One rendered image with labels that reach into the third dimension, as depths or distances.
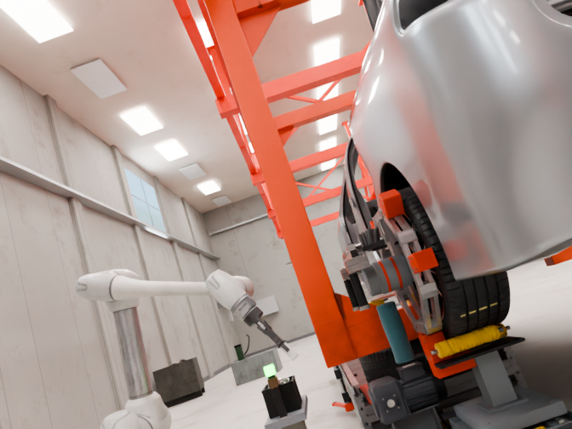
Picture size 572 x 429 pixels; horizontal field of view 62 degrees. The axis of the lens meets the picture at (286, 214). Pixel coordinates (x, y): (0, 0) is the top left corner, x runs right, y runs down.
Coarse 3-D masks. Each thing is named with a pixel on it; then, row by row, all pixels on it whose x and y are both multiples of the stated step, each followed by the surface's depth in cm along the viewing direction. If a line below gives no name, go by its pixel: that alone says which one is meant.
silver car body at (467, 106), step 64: (384, 0) 146; (448, 0) 135; (512, 0) 112; (384, 64) 161; (448, 64) 122; (512, 64) 111; (384, 128) 187; (448, 128) 128; (512, 128) 112; (448, 192) 142; (512, 192) 115; (448, 256) 162; (512, 256) 119
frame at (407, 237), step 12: (384, 216) 195; (396, 216) 194; (396, 228) 185; (408, 228) 183; (408, 240) 180; (384, 252) 228; (408, 252) 179; (408, 264) 182; (408, 288) 225; (420, 288) 176; (432, 288) 176; (420, 300) 181; (432, 300) 181; (408, 312) 215; (420, 312) 213; (432, 312) 187; (420, 324) 195; (432, 324) 187
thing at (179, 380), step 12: (180, 360) 1005; (192, 360) 947; (156, 372) 933; (168, 372) 935; (180, 372) 937; (192, 372) 939; (156, 384) 928; (168, 384) 930; (180, 384) 932; (192, 384) 934; (168, 396) 924; (180, 396) 926; (192, 396) 938
